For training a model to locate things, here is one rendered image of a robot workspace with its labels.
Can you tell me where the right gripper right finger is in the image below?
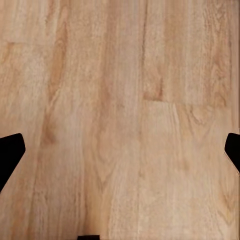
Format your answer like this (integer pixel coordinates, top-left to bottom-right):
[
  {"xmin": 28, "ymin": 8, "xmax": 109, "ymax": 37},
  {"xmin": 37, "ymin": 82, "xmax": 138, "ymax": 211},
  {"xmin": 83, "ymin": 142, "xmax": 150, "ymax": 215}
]
[{"xmin": 224, "ymin": 132, "xmax": 240, "ymax": 172}]

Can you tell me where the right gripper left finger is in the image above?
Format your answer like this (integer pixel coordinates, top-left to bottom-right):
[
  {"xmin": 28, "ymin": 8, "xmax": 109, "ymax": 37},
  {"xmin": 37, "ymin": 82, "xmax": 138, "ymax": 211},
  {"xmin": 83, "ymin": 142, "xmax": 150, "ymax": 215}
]
[{"xmin": 0, "ymin": 133, "xmax": 26, "ymax": 192}]

